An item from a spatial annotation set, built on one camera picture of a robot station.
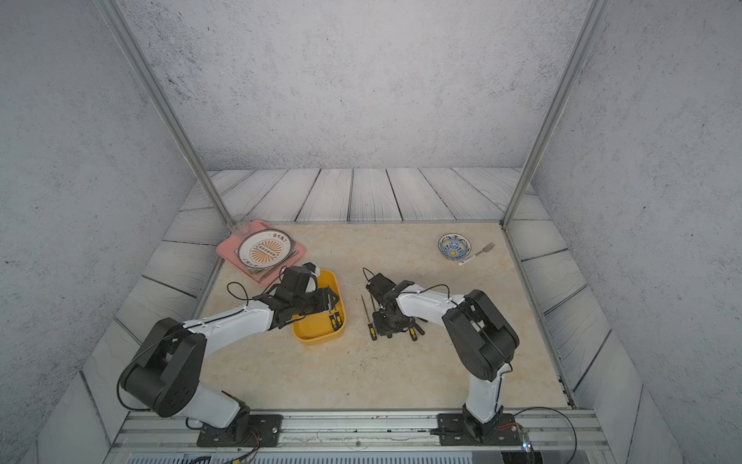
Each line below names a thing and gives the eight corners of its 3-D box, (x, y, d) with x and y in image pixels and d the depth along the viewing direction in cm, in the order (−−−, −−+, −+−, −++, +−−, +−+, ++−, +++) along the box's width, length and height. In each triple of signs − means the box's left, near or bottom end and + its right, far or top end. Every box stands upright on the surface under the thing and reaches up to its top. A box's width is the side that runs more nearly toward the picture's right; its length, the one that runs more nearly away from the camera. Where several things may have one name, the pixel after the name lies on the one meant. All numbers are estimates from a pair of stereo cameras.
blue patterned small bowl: (440, 261, 110) (442, 254, 107) (436, 239, 117) (438, 232, 114) (471, 261, 110) (474, 254, 107) (466, 239, 117) (468, 232, 114)
